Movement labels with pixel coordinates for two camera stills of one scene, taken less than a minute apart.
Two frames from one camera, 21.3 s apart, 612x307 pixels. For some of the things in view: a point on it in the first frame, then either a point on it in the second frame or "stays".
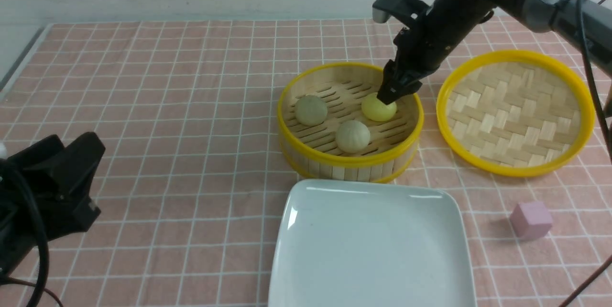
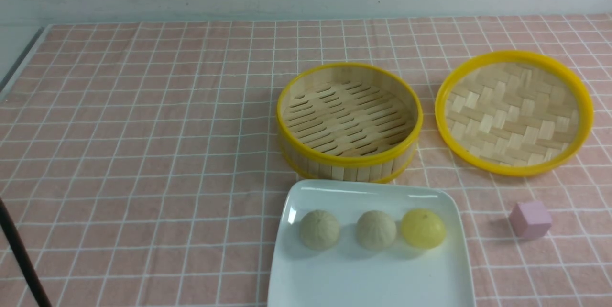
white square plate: (358, 243) stays
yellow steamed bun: (375, 109) -> (423, 229)
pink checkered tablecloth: (187, 117) stays
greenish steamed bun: (310, 110) -> (319, 230)
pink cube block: (530, 219) stays
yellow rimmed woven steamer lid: (513, 113) stays
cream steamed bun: (352, 137) -> (376, 231)
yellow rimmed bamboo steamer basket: (332, 126) stays
